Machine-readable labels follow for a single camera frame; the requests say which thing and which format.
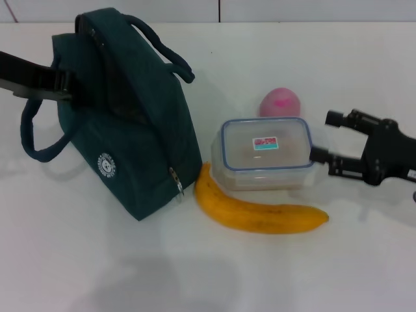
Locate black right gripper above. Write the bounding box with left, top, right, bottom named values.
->
left=308, top=109, right=416, bottom=187

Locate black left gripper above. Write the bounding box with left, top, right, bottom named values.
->
left=0, top=50, right=98, bottom=109

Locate dark teal insulated lunch bag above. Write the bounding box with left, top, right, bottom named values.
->
left=19, top=6, right=204, bottom=222

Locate clear plastic food container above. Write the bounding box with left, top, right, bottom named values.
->
left=210, top=116, right=318, bottom=192

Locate pink peach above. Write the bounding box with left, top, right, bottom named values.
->
left=259, top=86, right=302, bottom=118

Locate yellow banana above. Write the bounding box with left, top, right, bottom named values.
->
left=194, top=161, right=330, bottom=235

